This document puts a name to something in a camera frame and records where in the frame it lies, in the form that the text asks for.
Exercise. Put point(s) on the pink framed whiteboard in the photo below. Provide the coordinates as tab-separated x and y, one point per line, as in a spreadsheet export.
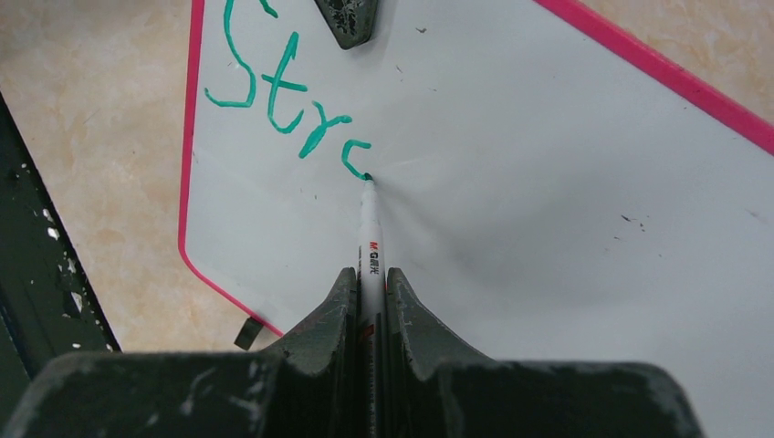
552	188

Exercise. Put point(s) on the green whiteboard marker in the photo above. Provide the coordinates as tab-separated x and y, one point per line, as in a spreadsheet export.
371	285

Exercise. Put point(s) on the black whiteboard foot clip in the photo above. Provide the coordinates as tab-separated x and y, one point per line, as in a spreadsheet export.
247	335

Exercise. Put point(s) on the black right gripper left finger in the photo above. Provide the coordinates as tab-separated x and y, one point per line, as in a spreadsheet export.
312	389

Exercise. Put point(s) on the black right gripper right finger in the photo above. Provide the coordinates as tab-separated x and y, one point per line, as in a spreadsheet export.
423	353

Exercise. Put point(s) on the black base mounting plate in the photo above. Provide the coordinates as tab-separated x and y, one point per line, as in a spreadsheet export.
48	306

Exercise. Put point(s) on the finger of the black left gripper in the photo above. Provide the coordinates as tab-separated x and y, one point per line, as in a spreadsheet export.
351	22

